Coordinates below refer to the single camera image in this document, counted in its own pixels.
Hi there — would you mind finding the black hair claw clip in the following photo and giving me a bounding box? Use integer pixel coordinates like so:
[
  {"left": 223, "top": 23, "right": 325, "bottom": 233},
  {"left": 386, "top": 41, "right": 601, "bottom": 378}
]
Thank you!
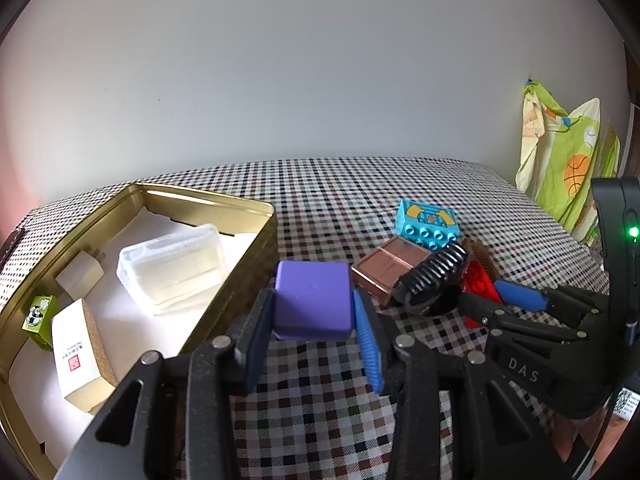
[{"left": 391, "top": 242, "right": 471, "bottom": 317}]

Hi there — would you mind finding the brown copper case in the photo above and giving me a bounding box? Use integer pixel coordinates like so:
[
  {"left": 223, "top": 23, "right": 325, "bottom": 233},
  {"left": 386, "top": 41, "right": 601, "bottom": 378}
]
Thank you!
[{"left": 350, "top": 237, "right": 436, "bottom": 306}]

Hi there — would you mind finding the brown comb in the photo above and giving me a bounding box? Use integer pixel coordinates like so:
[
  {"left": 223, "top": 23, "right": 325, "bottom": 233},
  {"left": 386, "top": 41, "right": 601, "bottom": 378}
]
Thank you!
[{"left": 460, "top": 237, "right": 503, "bottom": 281}]

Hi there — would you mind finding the green printed toy brick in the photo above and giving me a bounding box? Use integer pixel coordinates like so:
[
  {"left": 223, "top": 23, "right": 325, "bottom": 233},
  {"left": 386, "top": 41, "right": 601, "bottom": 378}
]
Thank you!
[{"left": 20, "top": 294, "right": 62, "bottom": 351}]

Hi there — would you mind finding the blue printed toy brick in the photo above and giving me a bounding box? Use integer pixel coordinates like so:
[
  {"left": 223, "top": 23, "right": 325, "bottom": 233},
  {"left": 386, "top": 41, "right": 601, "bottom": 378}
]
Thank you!
[{"left": 395, "top": 199, "right": 457, "bottom": 251}]

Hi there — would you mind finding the checked bed sheet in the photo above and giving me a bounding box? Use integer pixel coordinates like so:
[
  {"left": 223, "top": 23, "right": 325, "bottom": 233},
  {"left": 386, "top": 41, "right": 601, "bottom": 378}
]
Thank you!
[{"left": 0, "top": 156, "right": 616, "bottom": 480}]

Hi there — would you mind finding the gold metal tin box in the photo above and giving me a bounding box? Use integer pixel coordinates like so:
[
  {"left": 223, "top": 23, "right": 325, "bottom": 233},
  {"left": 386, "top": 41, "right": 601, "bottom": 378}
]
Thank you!
[{"left": 0, "top": 182, "right": 278, "bottom": 478}]

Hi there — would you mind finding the dark flat object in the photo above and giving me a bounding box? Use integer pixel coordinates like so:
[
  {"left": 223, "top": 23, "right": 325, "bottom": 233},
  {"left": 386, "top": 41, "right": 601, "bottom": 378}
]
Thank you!
[{"left": 0, "top": 227, "right": 26, "bottom": 273}]

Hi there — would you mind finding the white charger plug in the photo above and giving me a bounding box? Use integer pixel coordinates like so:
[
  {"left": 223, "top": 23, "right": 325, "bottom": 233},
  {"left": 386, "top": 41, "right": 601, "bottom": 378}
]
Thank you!
[{"left": 54, "top": 250, "right": 107, "bottom": 300}]

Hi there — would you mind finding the white cardboard box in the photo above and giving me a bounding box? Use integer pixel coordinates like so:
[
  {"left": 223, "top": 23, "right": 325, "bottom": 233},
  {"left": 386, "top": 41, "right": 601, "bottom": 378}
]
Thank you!
[{"left": 50, "top": 297, "right": 118, "bottom": 413}]

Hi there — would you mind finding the white paper tin liner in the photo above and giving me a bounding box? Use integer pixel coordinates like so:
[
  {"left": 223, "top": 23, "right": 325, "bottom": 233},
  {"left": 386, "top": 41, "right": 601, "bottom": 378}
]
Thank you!
[{"left": 10, "top": 207, "right": 261, "bottom": 461}]

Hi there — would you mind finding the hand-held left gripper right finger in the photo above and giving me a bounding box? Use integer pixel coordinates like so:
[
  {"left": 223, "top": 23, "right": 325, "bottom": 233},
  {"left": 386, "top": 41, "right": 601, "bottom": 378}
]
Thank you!
[{"left": 352, "top": 287, "right": 573, "bottom": 480}]

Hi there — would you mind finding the black cable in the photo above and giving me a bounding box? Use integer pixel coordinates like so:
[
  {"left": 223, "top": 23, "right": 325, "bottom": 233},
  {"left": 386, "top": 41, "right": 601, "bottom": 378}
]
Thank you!
[{"left": 570, "top": 390, "right": 626, "bottom": 480}]

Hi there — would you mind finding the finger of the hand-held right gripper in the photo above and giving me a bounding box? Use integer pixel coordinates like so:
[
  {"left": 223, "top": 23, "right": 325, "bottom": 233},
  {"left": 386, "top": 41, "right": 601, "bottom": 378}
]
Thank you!
[
  {"left": 457, "top": 291, "right": 588, "bottom": 343},
  {"left": 494, "top": 280, "right": 608, "bottom": 321}
]

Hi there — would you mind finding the red toy brick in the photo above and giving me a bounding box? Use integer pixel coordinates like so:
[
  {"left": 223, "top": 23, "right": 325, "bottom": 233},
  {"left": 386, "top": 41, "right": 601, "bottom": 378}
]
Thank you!
[{"left": 460, "top": 259, "right": 503, "bottom": 331}]

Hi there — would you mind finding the purple square box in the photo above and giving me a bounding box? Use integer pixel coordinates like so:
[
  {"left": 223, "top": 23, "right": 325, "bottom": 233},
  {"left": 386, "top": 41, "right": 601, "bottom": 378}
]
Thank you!
[{"left": 272, "top": 260, "right": 357, "bottom": 343}]

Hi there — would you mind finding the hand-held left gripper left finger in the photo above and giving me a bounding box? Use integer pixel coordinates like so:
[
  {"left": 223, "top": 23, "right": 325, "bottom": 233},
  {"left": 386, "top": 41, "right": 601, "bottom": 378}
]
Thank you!
[{"left": 52, "top": 287, "right": 276, "bottom": 480}]

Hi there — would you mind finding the green printed blanket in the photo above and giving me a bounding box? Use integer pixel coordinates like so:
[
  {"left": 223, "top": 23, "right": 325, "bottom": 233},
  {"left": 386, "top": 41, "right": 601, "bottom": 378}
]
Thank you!
[{"left": 515, "top": 79, "right": 623, "bottom": 248}]

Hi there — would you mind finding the clear plastic case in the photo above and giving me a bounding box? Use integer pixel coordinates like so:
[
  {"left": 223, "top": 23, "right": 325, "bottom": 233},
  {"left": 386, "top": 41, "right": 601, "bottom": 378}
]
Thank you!
[{"left": 116, "top": 224, "right": 231, "bottom": 317}]

